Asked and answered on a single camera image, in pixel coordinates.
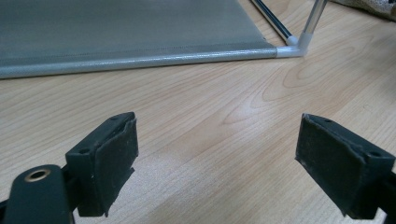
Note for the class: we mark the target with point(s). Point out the beige striped cloth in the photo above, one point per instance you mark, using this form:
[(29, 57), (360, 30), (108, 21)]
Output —
[(370, 7)]

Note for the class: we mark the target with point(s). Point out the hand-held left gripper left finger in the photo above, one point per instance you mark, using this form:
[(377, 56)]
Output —
[(106, 161)]

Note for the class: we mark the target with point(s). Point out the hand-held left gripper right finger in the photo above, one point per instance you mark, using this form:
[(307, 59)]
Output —
[(336, 161)]

